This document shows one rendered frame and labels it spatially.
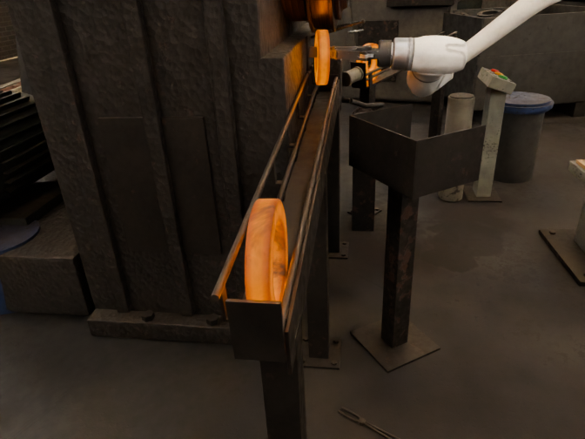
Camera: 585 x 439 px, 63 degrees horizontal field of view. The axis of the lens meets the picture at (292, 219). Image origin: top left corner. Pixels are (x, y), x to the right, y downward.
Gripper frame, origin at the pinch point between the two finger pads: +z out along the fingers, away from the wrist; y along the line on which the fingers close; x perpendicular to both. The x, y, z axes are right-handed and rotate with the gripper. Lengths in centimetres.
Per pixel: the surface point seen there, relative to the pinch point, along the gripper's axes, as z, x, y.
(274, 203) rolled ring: -1, -8, -88
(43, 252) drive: 91, -64, -21
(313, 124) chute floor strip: 1.0, -20.0, -7.0
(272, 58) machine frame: 9.9, 2.1, -27.6
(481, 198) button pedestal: -77, -80, 81
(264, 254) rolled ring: -1, -11, -96
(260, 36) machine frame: 12.7, 7.2, -26.9
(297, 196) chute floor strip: 0, -23, -51
